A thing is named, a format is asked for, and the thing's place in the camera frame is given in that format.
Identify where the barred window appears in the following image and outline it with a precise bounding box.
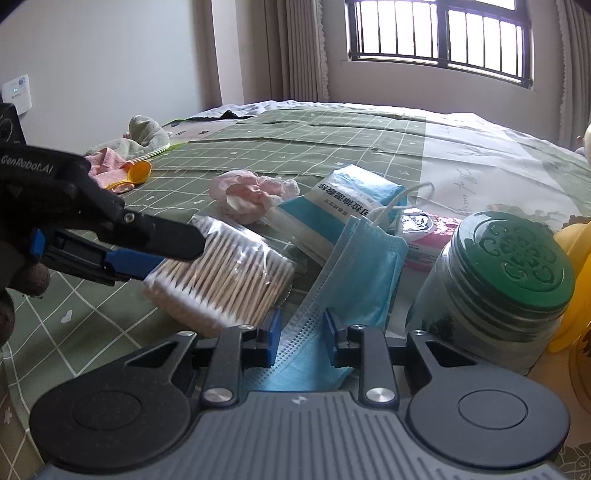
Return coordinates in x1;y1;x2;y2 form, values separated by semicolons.
344;0;536;90

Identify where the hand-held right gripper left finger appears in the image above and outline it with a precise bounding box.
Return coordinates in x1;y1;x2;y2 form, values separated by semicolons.
117;308;283;409

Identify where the bear-print white mat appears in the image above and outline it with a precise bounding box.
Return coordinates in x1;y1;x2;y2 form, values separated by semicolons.
157;117;222;151

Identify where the green-lidded glass jar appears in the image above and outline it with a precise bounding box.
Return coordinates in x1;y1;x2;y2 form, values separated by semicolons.
406;210;577;376

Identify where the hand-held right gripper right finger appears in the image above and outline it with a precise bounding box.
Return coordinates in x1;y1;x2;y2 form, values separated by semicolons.
323;308;490;409

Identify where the yellow plastic container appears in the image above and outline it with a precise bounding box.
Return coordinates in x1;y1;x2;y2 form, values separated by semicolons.
545;225;591;355

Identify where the green checked blanket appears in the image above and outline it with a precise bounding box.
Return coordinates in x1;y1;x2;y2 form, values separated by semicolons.
0;99;591;480

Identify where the beige curtain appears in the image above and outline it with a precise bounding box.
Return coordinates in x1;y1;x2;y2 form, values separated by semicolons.
558;0;591;153
191;0;331;109

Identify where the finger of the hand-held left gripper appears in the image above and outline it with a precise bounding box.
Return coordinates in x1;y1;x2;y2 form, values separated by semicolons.
69;178;207;262
30;228;163;288

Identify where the pink printed cloth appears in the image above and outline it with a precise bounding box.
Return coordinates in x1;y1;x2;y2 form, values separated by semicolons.
85;148;139;190

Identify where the pink and white packet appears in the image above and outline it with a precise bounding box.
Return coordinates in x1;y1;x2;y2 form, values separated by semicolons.
394;208;465;274

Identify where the blue face mask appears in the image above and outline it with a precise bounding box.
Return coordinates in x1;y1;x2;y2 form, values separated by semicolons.
247;181;435;393

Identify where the white bed sheet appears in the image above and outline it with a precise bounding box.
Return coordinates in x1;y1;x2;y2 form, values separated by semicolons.
189;98;591;153

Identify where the white wall control panel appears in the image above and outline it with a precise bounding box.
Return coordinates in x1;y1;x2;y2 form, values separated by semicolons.
0;74;32;116

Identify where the cream round toy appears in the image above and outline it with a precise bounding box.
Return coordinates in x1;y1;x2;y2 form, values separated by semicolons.
575;122;591;162

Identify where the grey-green soft towel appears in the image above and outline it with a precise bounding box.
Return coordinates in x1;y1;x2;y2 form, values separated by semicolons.
85;114;172;160

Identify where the orange plastic spoon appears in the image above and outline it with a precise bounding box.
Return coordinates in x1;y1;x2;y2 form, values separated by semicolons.
105;161;153;193

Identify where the blue and white mask packet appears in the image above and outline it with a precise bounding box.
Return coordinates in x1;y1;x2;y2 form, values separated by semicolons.
265;165;408;271

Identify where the person's left hand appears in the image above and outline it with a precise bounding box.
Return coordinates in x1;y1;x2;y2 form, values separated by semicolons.
0;258;51;347

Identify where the pack of cotton swabs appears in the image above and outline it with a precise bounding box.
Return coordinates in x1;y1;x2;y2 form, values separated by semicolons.
142;215;296;340

